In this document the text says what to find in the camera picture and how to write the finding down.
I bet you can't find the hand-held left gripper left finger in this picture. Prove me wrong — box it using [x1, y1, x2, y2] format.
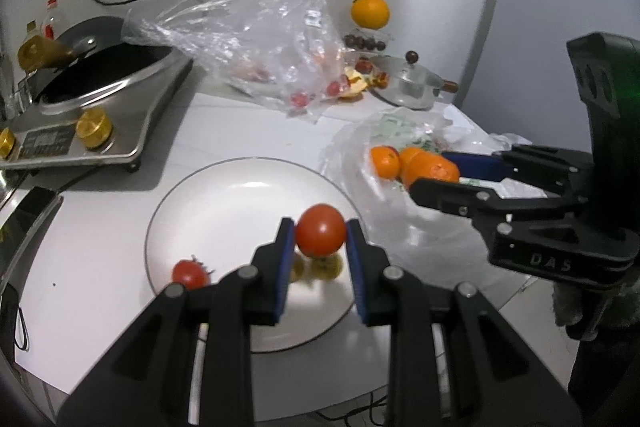
[57, 217, 296, 427]

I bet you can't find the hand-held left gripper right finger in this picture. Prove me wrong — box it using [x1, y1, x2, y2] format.
[346, 218, 581, 427]

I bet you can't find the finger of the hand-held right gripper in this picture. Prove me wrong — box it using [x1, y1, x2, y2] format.
[409, 177, 586, 226]
[442, 144, 596, 195]

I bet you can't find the tangerine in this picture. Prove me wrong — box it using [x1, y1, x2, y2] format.
[370, 146, 402, 180]
[400, 147, 426, 178]
[402, 152, 461, 190]

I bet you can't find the white plate dark rim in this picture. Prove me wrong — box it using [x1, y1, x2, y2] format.
[145, 157, 368, 354]

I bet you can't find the small steel pot with lid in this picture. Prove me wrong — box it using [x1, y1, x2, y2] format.
[370, 51, 460, 110]

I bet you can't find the orange peel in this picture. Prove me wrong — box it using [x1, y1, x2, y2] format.
[344, 67, 371, 100]

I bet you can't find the large orange with leaf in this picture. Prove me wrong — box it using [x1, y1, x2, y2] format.
[350, 0, 390, 30]

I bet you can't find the steel induction cooker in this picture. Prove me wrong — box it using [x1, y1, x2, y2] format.
[0, 47, 193, 170]

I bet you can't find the crumpled clear plastic bag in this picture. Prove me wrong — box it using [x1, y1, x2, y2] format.
[122, 0, 351, 122]

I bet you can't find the red cap bottle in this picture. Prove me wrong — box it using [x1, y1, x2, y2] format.
[42, 0, 63, 40]

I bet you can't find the black wok with handle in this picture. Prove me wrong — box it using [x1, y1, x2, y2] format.
[17, 16, 173, 72]

